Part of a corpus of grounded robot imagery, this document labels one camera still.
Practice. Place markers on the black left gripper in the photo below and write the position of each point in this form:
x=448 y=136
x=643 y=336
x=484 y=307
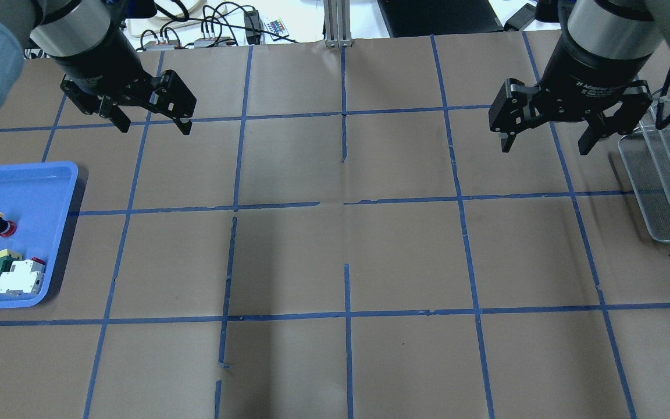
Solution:
x=101 y=63

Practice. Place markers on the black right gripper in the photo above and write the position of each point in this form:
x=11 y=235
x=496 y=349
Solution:
x=590 y=70

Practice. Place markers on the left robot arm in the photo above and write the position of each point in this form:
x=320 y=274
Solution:
x=59 y=28

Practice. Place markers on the blue plastic tray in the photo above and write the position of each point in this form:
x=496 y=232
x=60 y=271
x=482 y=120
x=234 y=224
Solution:
x=37 y=198

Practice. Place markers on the black power adapter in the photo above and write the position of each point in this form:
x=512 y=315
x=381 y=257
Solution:
x=253 y=27

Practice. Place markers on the small remote control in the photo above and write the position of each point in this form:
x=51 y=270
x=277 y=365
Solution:
x=276 y=27

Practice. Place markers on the black laptop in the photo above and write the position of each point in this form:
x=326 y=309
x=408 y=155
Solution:
x=415 y=18

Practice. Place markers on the white circuit breaker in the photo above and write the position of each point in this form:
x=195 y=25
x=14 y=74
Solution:
x=24 y=277

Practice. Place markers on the aluminium frame post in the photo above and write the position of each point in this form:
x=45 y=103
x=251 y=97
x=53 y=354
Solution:
x=337 y=24

